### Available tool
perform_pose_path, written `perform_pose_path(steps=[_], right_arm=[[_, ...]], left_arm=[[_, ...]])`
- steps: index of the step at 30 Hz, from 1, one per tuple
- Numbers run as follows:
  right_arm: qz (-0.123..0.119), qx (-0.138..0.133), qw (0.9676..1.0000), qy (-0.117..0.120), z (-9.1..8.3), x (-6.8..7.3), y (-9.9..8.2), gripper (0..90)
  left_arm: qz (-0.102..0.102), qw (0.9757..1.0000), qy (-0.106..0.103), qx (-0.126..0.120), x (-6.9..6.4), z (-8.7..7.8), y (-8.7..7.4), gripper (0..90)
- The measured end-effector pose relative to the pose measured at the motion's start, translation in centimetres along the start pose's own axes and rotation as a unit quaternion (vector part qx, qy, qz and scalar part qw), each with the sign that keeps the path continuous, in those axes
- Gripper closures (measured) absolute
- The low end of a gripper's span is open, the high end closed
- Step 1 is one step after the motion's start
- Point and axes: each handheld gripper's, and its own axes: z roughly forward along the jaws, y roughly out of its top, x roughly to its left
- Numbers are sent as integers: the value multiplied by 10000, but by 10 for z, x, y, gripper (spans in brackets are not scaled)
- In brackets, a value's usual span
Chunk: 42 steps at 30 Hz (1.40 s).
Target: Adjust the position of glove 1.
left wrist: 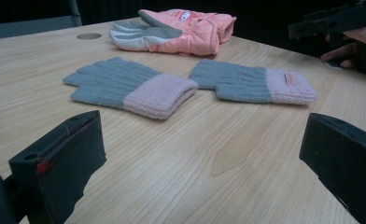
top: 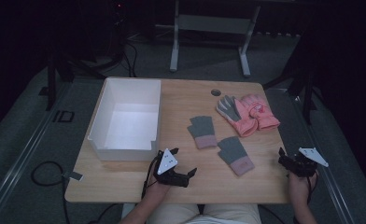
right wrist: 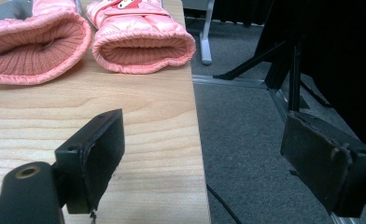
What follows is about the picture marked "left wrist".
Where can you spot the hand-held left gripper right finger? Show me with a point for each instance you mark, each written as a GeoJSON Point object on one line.
{"type": "Point", "coordinates": [349, 155]}

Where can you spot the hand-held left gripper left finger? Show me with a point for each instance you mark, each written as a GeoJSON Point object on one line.
{"type": "Point", "coordinates": [59, 155]}

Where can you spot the grey knit glove pink cuff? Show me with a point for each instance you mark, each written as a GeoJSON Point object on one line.
{"type": "Point", "coordinates": [119, 84]}
{"type": "Point", "coordinates": [243, 84]}

